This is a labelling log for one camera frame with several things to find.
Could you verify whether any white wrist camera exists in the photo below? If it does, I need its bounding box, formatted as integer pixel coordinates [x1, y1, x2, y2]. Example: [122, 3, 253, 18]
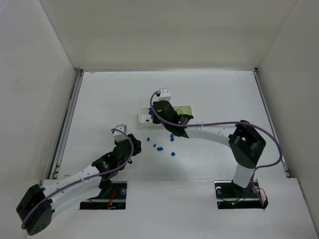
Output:
[112, 124, 127, 142]
[158, 88, 171, 102]

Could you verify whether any green lego brick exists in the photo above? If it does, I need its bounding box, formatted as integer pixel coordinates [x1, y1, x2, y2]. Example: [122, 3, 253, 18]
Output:
[176, 109, 185, 115]

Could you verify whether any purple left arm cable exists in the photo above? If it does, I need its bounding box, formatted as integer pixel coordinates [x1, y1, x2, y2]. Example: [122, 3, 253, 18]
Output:
[21, 128, 137, 230]

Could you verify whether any large blue curved lego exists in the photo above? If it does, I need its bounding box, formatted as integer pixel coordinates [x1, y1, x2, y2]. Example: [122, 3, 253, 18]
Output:
[149, 108, 153, 118]

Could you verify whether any white three-compartment container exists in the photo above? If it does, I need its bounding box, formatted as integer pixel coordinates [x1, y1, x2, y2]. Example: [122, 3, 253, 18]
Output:
[138, 105, 192, 129]

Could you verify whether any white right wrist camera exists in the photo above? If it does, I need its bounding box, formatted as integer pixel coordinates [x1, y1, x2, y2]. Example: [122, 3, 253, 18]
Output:
[158, 88, 171, 102]

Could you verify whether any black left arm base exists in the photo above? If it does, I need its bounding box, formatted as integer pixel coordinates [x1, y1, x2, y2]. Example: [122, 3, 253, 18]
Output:
[79, 179, 128, 210]

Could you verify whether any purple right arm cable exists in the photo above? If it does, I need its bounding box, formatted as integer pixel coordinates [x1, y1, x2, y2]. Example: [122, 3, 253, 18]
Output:
[149, 91, 284, 172]

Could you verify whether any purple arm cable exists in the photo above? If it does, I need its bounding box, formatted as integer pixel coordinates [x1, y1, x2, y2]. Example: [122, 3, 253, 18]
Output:
[149, 91, 284, 172]
[21, 128, 137, 230]

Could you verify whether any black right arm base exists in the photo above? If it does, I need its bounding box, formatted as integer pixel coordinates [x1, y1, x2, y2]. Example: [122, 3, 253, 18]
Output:
[214, 180, 269, 209]

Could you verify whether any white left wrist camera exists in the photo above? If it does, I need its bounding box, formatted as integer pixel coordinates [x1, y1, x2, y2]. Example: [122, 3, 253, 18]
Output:
[112, 124, 127, 142]

